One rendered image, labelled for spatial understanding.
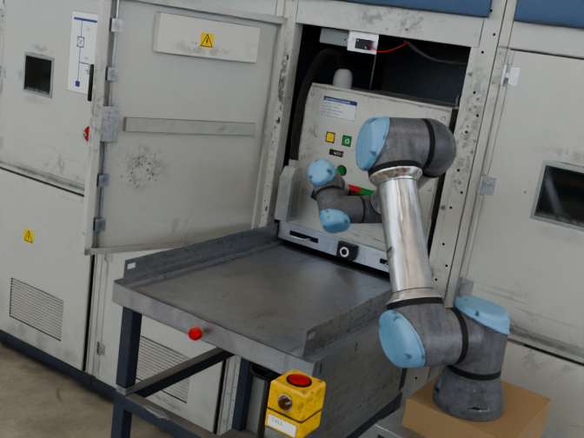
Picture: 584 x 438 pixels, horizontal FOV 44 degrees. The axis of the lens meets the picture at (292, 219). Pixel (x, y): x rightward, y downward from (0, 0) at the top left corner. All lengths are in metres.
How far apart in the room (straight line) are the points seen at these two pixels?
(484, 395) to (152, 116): 1.22
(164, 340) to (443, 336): 1.54
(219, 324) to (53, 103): 1.58
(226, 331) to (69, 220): 1.46
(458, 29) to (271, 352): 1.04
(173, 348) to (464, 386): 1.47
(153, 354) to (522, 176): 1.56
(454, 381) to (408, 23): 1.07
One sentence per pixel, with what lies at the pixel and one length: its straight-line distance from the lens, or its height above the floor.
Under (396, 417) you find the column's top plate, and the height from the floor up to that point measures 0.75.
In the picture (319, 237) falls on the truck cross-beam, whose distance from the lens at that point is 2.38.
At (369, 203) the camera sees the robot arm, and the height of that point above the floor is 1.13.
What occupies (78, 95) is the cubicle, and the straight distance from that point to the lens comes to 2.98.
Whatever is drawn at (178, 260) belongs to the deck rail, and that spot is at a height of 0.88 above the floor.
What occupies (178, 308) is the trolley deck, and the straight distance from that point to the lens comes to 1.82.
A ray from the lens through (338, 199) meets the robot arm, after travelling 1.92.
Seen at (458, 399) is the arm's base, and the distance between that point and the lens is 1.58.
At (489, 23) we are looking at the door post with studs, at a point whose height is 1.64.
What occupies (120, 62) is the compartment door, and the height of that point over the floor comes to 1.39.
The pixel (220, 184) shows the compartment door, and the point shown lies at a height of 1.03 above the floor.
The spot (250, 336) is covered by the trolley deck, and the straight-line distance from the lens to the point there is 1.71.
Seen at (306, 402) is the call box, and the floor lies 0.88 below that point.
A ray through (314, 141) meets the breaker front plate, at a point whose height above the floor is 1.21.
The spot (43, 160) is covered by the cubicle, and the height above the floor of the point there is 0.89.
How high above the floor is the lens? 1.53
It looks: 14 degrees down
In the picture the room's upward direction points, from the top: 9 degrees clockwise
